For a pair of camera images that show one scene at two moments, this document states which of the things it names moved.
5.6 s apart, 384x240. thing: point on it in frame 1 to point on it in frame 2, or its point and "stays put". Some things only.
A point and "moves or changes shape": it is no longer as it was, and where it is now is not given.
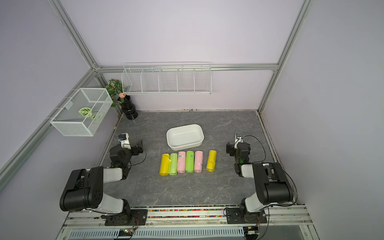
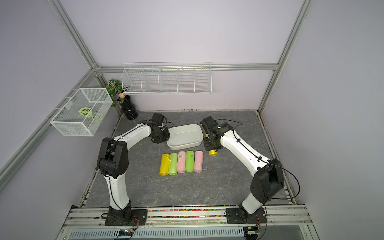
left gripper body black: x=134 y=152 to x=162 y=135
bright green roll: x=190 y=161 stays put
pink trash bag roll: x=181 y=162 stays put
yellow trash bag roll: x=211 y=160 moves or changes shape
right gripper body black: x=232 y=151 to x=209 y=144
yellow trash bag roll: x=165 y=164 stays put
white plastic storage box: x=186 y=136 stays put
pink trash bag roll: x=198 y=161 stays put
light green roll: x=173 y=165 stays put
